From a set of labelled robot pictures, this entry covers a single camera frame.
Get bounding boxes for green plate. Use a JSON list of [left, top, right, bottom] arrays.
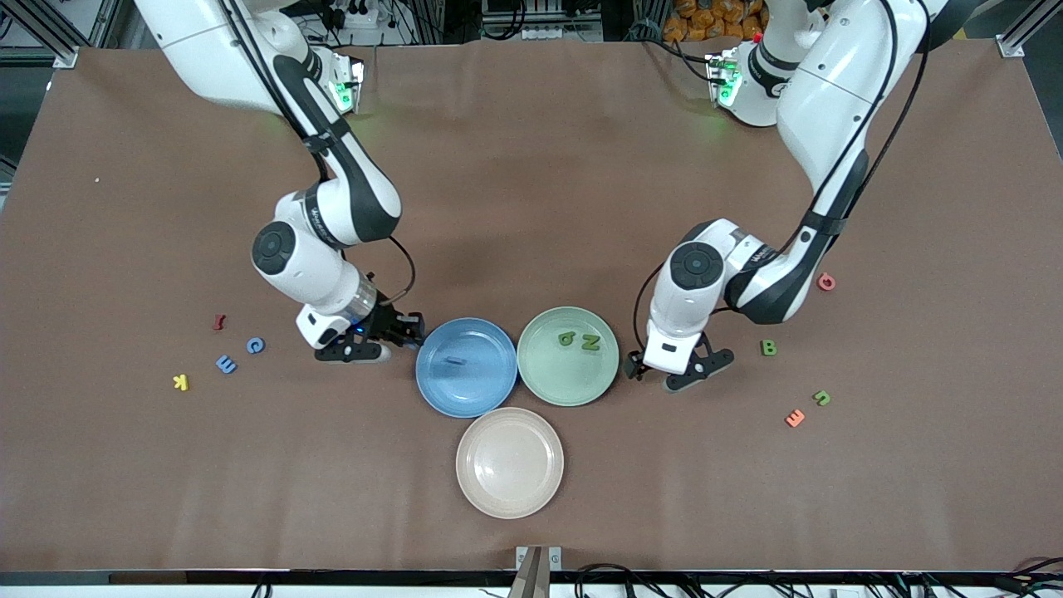
[[517, 306, 620, 408]]

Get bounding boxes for blue plate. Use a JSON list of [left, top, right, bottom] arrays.
[[415, 317, 520, 419]]

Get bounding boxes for beige plate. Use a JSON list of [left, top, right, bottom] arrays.
[[455, 407, 565, 520]]

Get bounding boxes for brown table cover sheet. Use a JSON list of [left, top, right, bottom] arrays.
[[0, 37, 1063, 574]]

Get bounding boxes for white power strip with plugs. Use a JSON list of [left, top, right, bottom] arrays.
[[320, 0, 379, 30]]

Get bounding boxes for long white power strip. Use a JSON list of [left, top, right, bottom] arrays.
[[522, 23, 600, 42]]

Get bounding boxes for bag of oranges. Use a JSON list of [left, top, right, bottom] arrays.
[[662, 0, 765, 44]]

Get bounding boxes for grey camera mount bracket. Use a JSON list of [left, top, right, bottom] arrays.
[[508, 545, 563, 598]]

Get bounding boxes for aluminium frame profile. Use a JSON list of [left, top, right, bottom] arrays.
[[1001, 0, 1063, 59], [0, 0, 81, 70]]

